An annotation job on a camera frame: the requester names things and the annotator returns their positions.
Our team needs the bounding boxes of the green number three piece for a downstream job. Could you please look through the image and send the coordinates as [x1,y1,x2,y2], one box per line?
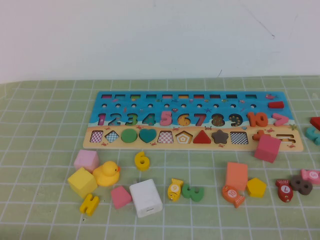
[181,183,205,203]

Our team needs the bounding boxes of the yellow pentagon piece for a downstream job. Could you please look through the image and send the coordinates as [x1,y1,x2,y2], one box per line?
[246,177,268,199]

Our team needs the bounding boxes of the yellow rubber duck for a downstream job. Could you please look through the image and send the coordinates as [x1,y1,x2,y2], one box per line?
[92,160,121,188]

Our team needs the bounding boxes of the green circle piece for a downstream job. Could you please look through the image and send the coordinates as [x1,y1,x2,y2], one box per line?
[120,128,138,144]

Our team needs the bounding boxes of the brown star piece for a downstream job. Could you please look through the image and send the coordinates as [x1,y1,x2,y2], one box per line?
[211,129,230,145]

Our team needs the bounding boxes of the yellow wooden cube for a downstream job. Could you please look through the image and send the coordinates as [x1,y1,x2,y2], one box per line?
[67,166,99,200]

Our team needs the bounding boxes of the orange number ten piece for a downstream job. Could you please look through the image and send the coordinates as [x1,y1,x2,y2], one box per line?
[246,111,270,128]

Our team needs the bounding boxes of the white USB charger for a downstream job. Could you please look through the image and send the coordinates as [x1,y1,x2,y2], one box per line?
[129,178,164,219]

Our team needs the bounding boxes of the orange square block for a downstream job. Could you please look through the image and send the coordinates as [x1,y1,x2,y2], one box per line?
[225,161,249,192]

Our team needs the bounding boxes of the dark pink wooden cube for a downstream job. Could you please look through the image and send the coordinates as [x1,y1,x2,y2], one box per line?
[254,134,282,164]

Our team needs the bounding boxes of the orange plus sign piece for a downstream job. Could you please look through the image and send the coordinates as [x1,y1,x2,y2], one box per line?
[252,129,272,141]

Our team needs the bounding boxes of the red fish number seven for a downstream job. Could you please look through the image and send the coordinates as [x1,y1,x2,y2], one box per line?
[275,178,295,204]

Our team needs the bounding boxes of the teal heart piece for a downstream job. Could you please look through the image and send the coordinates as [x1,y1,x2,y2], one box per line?
[138,129,158,144]

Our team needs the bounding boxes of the pink greater-than sign piece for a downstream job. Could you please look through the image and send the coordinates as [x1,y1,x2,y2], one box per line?
[271,112,289,127]

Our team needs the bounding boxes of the light pink wooden cube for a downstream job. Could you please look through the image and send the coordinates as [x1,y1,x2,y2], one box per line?
[73,149,101,173]

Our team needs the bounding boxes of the orange fish number ten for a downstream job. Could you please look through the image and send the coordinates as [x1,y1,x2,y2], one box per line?
[221,184,246,209]

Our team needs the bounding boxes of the pink fish number five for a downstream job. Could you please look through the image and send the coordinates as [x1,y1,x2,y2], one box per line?
[299,168,320,185]

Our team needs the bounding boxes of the yellow fish number nine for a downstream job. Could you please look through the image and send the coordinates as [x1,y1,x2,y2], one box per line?
[167,178,185,202]

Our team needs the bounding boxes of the red triangle piece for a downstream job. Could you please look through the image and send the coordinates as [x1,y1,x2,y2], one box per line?
[192,129,212,145]

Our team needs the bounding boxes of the colourful wooden puzzle board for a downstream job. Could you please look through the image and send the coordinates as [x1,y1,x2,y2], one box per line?
[82,91,305,153]

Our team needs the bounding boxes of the brown number eight piece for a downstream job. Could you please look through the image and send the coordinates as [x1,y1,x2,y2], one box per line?
[289,174,313,196]

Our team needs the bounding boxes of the green checked tablecloth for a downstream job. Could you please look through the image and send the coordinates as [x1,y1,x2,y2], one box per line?
[0,74,320,240]

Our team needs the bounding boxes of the yellow letter H piece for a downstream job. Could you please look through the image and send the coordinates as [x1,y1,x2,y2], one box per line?
[79,193,100,217]

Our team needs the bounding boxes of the pink trapezoid piece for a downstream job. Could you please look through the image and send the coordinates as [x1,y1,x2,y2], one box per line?
[110,185,133,210]

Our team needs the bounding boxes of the teal number piece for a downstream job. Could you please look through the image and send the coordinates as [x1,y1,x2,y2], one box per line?
[304,126,320,146]

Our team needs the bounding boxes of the pink number five piece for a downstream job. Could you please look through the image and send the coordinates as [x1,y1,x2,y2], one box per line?
[159,110,174,127]

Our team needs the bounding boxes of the yellow number six piece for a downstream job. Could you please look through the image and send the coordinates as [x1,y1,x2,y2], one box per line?
[134,151,150,172]

